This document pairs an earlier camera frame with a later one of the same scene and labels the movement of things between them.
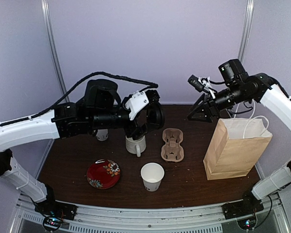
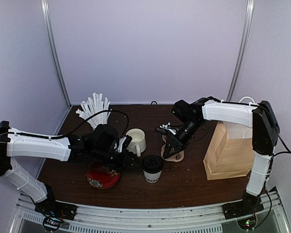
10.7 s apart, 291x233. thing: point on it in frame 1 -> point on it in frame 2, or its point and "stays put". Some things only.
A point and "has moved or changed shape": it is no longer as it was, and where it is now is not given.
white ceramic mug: [135, 146] stays put
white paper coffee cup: [152, 174] has moved or changed shape
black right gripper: [208, 102] -> [177, 143]
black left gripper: [136, 130] -> [125, 162]
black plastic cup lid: [155, 118] -> [153, 163]
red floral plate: [104, 175] stays put
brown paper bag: [238, 146] stays put
